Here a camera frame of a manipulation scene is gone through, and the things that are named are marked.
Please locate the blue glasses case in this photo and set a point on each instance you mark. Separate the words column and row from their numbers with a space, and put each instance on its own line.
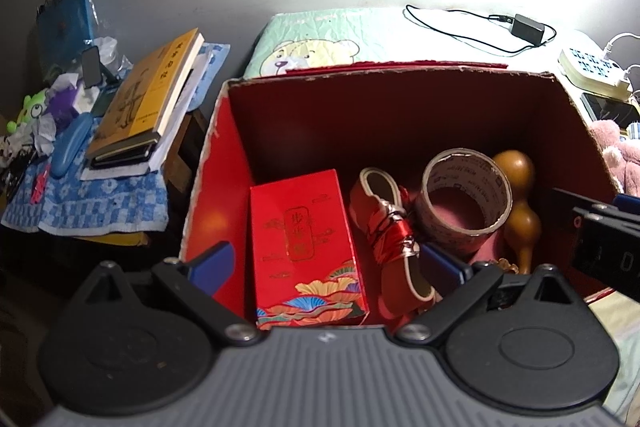
column 70, row 147

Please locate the blue checked cloth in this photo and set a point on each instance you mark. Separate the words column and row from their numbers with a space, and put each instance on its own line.
column 100, row 202

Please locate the black notebook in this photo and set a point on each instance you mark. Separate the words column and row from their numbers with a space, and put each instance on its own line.
column 120, row 154

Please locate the blue plastic bag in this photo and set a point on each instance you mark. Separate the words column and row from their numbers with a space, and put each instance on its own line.
column 65, row 27

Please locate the black power adapter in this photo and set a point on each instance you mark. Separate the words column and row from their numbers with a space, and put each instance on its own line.
column 527, row 28

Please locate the pink plush toy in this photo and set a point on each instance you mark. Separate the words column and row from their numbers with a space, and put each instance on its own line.
column 620, row 157

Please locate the yellow book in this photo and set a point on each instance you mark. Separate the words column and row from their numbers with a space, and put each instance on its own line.
column 145, row 97

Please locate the tan leather belt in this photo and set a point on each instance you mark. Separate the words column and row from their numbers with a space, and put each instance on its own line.
column 370, row 202

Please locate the red ribbon ornament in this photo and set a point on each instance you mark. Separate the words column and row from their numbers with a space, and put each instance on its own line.
column 395, row 234

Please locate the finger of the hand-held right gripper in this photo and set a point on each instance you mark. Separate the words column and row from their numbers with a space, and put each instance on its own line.
column 600, row 212

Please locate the black smartphone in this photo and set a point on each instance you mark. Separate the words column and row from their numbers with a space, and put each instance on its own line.
column 607, row 109

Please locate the small black device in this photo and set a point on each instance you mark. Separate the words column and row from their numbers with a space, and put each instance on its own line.
column 91, row 67

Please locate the green toy figure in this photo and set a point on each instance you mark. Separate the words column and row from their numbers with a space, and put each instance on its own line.
column 30, row 109

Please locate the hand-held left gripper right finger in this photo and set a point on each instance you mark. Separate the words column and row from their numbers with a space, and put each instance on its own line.
column 442, row 267

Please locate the small red gift box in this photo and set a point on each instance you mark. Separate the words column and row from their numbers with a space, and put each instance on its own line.
column 300, row 247

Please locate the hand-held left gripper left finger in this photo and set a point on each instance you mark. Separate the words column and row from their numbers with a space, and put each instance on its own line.
column 215, row 262

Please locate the clear tape roll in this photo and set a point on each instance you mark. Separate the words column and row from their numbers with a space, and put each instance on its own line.
column 452, row 222

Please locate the white power strip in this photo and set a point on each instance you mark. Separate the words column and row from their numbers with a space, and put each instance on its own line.
column 590, row 69

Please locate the red cardboard box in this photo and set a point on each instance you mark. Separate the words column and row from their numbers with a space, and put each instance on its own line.
column 350, row 122

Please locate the crumpled clear plastic bag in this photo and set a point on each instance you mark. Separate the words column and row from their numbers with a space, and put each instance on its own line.
column 110, row 54

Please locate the brown wooden gourd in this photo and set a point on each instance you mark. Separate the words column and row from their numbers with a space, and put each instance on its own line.
column 522, row 217

